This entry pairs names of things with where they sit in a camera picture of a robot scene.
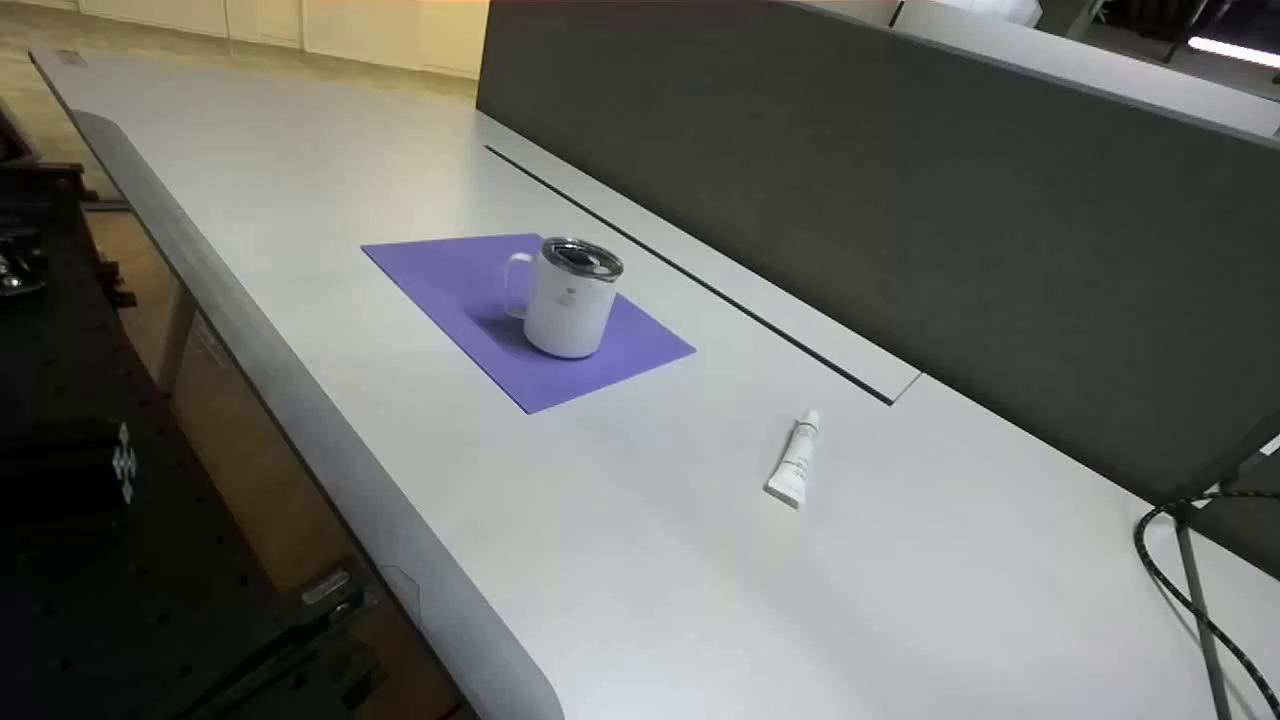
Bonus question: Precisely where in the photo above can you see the clear black mug lid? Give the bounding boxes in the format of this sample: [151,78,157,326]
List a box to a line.
[535,237,627,285]

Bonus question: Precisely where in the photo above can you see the white squeeze tube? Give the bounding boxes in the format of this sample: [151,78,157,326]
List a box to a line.
[761,409,826,513]

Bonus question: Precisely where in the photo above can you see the purple rectangular mat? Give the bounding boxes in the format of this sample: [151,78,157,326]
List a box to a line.
[361,233,700,417]

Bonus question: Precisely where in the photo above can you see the dark grey desk partition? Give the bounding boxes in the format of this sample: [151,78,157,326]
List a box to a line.
[471,0,1280,581]

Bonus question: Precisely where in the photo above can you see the beige wooden cabinets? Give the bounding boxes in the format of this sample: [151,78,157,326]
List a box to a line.
[77,0,490,85]

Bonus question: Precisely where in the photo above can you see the grey metal desk leg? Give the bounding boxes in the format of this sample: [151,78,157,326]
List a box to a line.
[151,286,199,401]

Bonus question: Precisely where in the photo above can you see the white bolt on breadboard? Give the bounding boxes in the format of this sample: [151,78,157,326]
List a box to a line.
[108,420,143,506]

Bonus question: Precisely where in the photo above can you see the black perforated breadboard table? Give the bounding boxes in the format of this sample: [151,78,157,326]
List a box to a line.
[0,96,391,720]

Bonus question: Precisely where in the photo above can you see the white mug with handle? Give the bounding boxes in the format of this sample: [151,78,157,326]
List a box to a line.
[499,237,627,360]

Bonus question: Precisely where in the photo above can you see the grey desk cable flap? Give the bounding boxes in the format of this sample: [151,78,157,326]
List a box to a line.
[479,112,924,409]

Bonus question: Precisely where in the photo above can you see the black floor cable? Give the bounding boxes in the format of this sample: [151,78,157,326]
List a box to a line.
[1131,499,1280,720]

